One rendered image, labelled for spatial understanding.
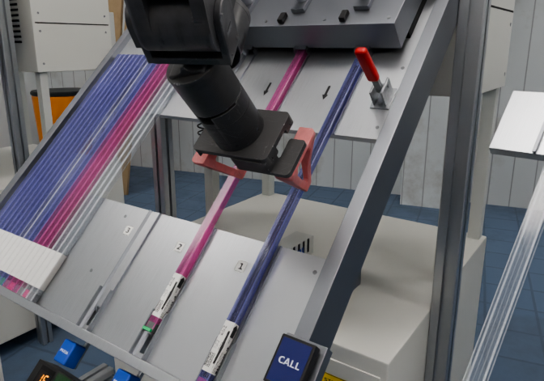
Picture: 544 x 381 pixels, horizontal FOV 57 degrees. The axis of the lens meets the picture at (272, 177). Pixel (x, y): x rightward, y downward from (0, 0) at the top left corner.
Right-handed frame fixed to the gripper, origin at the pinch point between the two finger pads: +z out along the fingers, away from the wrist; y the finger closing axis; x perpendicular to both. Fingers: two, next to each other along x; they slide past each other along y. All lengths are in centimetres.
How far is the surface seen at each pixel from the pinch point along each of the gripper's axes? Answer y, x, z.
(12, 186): 58, 9, 6
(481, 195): -10, -42, 67
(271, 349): -6.1, 18.1, 6.4
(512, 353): -16, -32, 159
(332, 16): 3.8, -29.2, 0.2
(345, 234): -9.7, 3.0, 5.0
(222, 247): 6.8, 8.5, 6.4
